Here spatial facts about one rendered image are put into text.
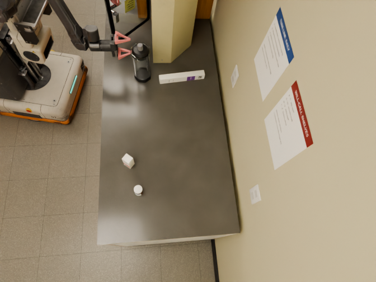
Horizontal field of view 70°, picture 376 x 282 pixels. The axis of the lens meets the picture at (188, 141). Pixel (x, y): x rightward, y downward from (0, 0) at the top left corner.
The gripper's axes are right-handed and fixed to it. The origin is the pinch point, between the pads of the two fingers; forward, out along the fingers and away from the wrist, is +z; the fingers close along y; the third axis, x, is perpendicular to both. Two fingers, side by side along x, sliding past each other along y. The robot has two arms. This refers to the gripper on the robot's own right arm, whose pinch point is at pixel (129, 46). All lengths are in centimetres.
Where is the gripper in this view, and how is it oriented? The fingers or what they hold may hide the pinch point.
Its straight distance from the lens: 152.2
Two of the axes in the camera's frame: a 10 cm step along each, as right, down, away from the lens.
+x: -0.8, -9.3, 3.6
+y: 1.1, -3.7, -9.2
